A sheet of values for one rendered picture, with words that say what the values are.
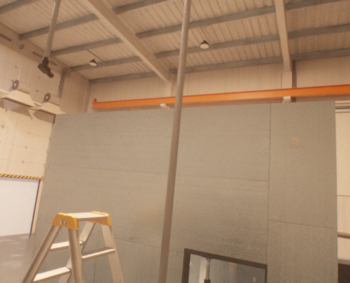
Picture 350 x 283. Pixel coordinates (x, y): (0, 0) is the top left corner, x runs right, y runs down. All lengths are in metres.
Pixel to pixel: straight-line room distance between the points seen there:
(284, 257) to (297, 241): 0.13
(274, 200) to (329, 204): 0.31
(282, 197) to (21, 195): 11.93
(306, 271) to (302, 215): 0.33
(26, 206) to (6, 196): 1.06
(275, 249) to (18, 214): 11.94
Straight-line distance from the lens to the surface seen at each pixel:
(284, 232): 1.96
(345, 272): 6.62
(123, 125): 2.50
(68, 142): 2.91
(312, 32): 10.23
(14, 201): 12.93
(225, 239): 2.03
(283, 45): 9.64
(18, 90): 11.78
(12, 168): 12.42
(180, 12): 9.46
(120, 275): 2.01
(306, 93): 10.58
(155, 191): 2.22
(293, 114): 2.02
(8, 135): 12.28
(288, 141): 1.98
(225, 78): 11.78
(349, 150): 10.62
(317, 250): 1.97
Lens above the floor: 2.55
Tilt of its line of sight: 11 degrees up
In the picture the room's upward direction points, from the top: 6 degrees clockwise
